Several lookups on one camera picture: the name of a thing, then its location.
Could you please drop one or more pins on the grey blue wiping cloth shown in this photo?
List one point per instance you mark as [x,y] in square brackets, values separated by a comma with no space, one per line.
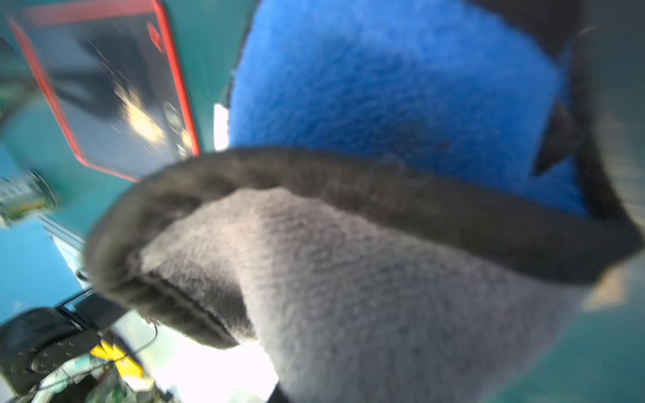
[412,206]

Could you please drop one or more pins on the red framed drawing tablet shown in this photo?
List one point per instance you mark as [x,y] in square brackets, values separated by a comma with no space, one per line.
[111,75]

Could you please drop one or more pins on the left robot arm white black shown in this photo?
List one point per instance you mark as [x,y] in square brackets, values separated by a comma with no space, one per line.
[37,342]

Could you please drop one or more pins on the black yellow object on floor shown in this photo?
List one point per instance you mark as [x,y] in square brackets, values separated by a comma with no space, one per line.
[106,374]

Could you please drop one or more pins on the silver can lying down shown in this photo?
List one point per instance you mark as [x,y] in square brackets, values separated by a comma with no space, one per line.
[25,196]

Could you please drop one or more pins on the aluminium mounting rail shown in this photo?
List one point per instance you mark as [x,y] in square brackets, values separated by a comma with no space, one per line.
[190,371]

